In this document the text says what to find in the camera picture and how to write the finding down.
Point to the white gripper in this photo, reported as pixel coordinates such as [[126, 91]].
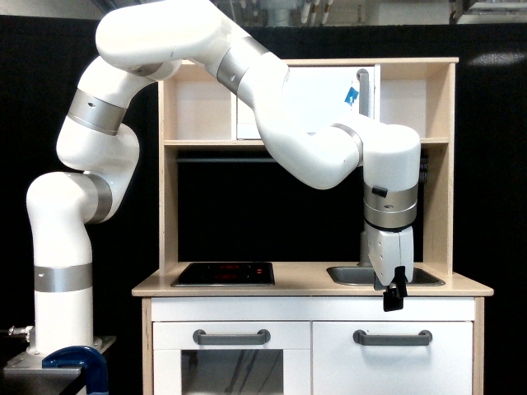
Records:
[[391, 256]]

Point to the white oven door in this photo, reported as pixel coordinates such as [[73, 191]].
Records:
[[281, 366]]

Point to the blue c-clamp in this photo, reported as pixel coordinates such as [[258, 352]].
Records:
[[87, 358]]

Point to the black curtain backdrop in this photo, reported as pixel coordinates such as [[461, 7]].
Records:
[[237, 211]]

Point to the grey oven door handle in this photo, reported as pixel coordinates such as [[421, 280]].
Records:
[[259, 338]]

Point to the grey toy faucet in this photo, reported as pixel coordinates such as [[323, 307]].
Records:
[[364, 260]]

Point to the grey toy sink basin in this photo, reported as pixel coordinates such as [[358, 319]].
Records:
[[365, 276]]

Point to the black hooks on rail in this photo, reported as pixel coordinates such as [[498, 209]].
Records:
[[423, 168]]

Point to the black hanging rail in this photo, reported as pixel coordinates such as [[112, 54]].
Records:
[[229, 159]]

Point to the grey cabinet door handle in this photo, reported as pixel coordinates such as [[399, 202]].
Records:
[[423, 338]]

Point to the white cabinet door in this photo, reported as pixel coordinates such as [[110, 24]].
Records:
[[340, 366]]

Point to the white microwave door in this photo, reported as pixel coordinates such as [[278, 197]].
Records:
[[313, 97]]

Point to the blue tape piece right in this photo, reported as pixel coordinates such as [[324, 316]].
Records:
[[351, 96]]

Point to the grey microwave door handle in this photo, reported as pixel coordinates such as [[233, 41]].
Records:
[[364, 91]]

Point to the wooden toy kitchen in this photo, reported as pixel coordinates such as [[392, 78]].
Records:
[[197, 113]]

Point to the black toy stovetop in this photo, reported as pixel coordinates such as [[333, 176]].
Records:
[[226, 274]]

